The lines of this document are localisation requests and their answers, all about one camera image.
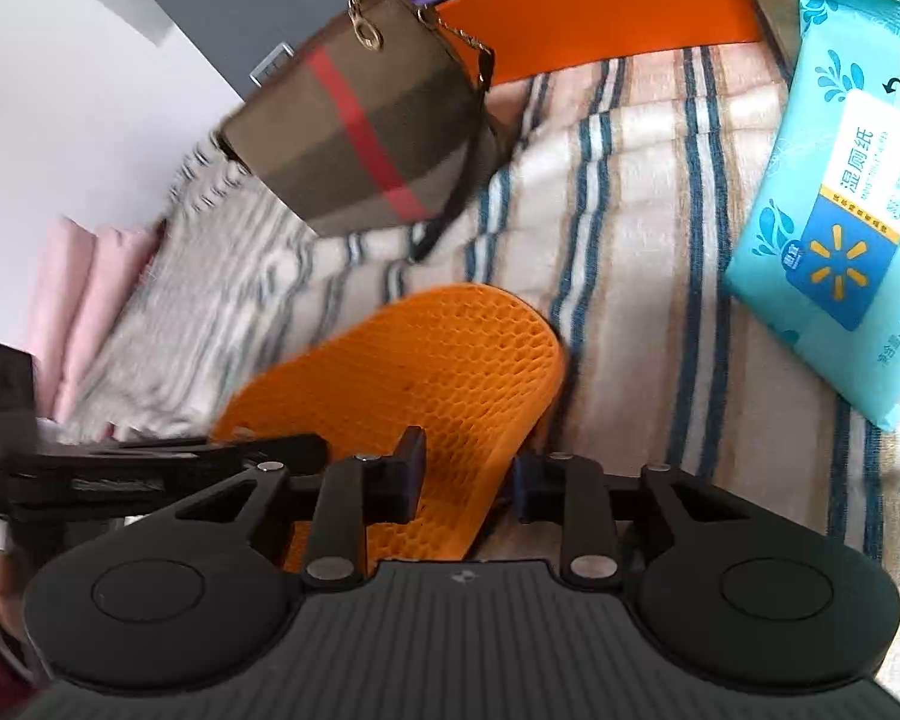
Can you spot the orange knitted item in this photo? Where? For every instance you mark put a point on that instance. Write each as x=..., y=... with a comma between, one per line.
x=435, y=360

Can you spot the striped bedsheet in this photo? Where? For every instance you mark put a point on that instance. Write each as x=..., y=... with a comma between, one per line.
x=645, y=240

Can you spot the white digital clock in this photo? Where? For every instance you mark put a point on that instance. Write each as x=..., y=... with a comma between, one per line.
x=271, y=65

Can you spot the orange cardboard box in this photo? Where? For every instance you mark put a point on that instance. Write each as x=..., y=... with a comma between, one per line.
x=607, y=7

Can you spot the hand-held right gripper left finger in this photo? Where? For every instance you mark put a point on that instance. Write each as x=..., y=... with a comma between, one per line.
x=409, y=476

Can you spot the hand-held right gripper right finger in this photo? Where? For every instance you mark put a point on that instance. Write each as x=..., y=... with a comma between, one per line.
x=525, y=491

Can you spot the pink folded cloth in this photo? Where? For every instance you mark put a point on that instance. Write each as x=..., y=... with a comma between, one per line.
x=82, y=300

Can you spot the brown plaid zip pouch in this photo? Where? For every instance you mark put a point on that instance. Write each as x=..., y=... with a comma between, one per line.
x=360, y=127

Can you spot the teal wet wipes packet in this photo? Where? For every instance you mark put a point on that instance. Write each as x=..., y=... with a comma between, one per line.
x=832, y=187

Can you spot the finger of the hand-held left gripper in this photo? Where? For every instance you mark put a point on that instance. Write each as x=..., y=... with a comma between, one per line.
x=157, y=465

